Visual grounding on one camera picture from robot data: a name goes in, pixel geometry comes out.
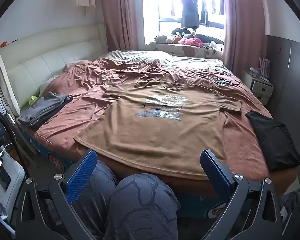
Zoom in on cream padded headboard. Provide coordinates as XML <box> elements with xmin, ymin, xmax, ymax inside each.
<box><xmin>0</xmin><ymin>24</ymin><xmax>108</xmax><ymax>117</ymax></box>

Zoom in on pink plush toy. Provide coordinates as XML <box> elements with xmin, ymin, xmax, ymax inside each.
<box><xmin>178</xmin><ymin>37</ymin><xmax>203</xmax><ymax>47</ymax></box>

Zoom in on person's knees in grey trousers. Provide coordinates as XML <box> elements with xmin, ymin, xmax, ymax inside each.
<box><xmin>107</xmin><ymin>172</ymin><xmax>179</xmax><ymax>240</ymax></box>

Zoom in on grey folded clothes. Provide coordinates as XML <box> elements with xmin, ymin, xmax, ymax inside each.
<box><xmin>17</xmin><ymin>92</ymin><xmax>72</xmax><ymax>130</ymax></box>

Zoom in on white pillow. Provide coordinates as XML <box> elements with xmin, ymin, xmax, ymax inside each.
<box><xmin>39</xmin><ymin>76</ymin><xmax>58</xmax><ymax>97</ymax></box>

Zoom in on pink rack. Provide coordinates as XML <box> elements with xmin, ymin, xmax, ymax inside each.
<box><xmin>257</xmin><ymin>56</ymin><xmax>272</xmax><ymax>83</ymax></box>

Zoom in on tan printed T-shirt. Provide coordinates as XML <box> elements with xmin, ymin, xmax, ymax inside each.
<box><xmin>74</xmin><ymin>79</ymin><xmax>243</xmax><ymax>180</ymax></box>

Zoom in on white nightstand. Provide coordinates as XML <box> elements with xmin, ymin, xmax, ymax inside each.
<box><xmin>241</xmin><ymin>69</ymin><xmax>274</xmax><ymax>105</ymax></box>

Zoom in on beige plush toy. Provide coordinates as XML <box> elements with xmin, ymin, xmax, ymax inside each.
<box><xmin>154</xmin><ymin>34</ymin><xmax>175</xmax><ymax>44</ymax></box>

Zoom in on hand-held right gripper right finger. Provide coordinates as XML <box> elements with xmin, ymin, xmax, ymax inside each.
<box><xmin>200</xmin><ymin>149</ymin><xmax>285</xmax><ymax>240</ymax></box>

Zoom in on hanging dark garment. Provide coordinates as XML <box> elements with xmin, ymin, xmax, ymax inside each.
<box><xmin>199</xmin><ymin>0</ymin><xmax>209</xmax><ymax>27</ymax></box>

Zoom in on black cushion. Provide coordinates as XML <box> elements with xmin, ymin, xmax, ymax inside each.
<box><xmin>195</xmin><ymin>33</ymin><xmax>224</xmax><ymax>44</ymax></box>

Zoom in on person's left leg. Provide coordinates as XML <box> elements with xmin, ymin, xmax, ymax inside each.
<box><xmin>65</xmin><ymin>160</ymin><xmax>118</xmax><ymax>240</ymax></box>

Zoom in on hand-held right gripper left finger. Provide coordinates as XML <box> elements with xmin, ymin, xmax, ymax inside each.
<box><xmin>15</xmin><ymin>149</ymin><xmax>98</xmax><ymax>240</ymax></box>

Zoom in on black and white plush toy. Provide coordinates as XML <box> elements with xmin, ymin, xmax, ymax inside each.
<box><xmin>202</xmin><ymin>41</ymin><xmax>224</xmax><ymax>51</ymax></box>

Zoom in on brown blanket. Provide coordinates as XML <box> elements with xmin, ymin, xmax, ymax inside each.
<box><xmin>22</xmin><ymin>57</ymin><xmax>297</xmax><ymax>180</ymax></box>

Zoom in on hanging dark jacket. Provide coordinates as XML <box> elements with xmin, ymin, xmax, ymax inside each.
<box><xmin>181</xmin><ymin>0</ymin><xmax>200</xmax><ymax>29</ymax></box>

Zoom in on dark grey wardrobe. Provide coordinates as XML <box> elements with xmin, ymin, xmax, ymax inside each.
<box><xmin>265</xmin><ymin>35</ymin><xmax>300</xmax><ymax>180</ymax></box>

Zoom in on cartoon printed mattress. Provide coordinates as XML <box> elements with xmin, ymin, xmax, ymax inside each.
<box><xmin>17</xmin><ymin>120</ymin><xmax>75</xmax><ymax>173</ymax></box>

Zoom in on printed window seat cushion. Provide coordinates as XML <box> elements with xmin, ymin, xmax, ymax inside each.
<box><xmin>145</xmin><ymin>42</ymin><xmax>224</xmax><ymax>60</ymax></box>

